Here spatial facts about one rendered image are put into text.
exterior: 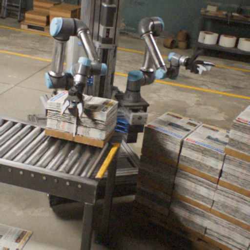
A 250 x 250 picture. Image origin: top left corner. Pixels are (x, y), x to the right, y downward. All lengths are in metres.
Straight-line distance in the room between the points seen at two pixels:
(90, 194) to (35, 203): 1.21
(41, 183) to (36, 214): 1.00
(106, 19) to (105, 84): 0.50
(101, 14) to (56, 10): 5.65
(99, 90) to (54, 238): 1.17
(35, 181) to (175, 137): 0.99
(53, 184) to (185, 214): 1.10
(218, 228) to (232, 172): 0.44
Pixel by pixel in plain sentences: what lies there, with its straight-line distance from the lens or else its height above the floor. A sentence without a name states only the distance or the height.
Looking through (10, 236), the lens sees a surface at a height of 0.01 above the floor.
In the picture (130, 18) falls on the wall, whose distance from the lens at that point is 9.27.
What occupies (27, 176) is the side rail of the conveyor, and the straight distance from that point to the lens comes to 2.16.
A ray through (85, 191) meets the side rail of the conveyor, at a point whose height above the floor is 0.75.
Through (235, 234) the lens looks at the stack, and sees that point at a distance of 2.76.
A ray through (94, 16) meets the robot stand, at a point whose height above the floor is 1.43.
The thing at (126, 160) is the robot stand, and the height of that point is 0.21.
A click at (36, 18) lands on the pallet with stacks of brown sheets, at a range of 8.81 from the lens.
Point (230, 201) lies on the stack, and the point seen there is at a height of 0.52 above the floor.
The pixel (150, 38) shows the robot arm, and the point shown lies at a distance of 2.93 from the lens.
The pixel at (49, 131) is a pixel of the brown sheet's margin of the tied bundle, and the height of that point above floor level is 0.85.
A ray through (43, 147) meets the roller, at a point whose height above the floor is 0.80.
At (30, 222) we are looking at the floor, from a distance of 3.05.
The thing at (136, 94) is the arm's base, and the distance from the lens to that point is 3.08.
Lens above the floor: 1.93
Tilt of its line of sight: 25 degrees down
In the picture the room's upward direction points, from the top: 8 degrees clockwise
